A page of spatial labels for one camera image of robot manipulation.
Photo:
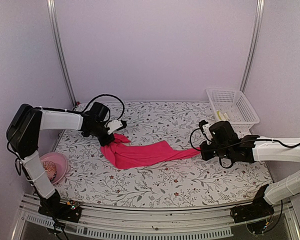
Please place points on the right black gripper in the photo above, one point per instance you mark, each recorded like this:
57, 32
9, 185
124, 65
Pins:
207, 155

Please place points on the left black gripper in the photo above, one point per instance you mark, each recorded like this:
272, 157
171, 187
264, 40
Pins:
103, 142

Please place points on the green white patterned towel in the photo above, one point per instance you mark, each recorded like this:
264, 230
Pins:
222, 116

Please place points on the pink red towel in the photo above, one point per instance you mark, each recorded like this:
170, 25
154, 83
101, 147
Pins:
124, 156

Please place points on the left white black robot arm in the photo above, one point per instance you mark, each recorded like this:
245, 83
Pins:
24, 131

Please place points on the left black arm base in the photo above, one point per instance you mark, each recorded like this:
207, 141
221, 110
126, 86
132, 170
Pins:
53, 207

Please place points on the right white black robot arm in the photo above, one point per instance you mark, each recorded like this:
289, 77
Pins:
222, 142

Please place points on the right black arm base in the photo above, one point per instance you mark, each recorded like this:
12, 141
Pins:
259, 208

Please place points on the white plastic mesh basket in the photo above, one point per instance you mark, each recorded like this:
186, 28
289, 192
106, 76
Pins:
233, 102

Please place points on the pink plastic bowl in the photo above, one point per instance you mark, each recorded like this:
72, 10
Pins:
61, 163

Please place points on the floral patterned table mat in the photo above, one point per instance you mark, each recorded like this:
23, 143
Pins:
91, 178

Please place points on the brown patterned cupcake liner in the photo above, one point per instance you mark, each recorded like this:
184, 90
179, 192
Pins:
50, 168

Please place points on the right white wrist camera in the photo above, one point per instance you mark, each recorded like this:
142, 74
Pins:
204, 128

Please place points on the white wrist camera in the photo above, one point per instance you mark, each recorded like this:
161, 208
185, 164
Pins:
115, 125
204, 128

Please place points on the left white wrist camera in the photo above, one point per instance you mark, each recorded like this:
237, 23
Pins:
115, 125

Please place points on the aluminium front rail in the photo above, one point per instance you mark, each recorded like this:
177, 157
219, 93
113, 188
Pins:
102, 222

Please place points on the left aluminium frame post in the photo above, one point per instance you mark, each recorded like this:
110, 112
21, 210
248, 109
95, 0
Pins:
52, 13

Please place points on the aluminium frame post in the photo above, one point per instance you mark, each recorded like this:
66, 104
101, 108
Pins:
52, 13
260, 4

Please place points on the right aluminium frame post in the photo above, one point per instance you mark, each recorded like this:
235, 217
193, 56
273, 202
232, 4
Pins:
260, 4

